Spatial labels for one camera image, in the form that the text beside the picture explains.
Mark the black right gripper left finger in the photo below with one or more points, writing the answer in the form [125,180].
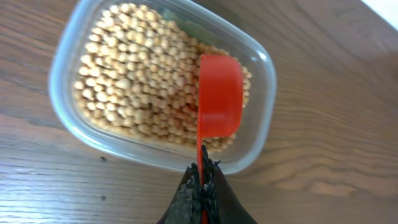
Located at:
[186,205]

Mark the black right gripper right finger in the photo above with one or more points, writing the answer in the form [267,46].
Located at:
[220,204]

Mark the red measuring scoop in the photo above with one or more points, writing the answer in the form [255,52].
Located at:
[220,98]

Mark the pile of soybeans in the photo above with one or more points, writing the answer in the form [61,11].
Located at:
[139,76]

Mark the clear plastic container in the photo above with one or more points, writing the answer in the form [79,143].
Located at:
[235,152]

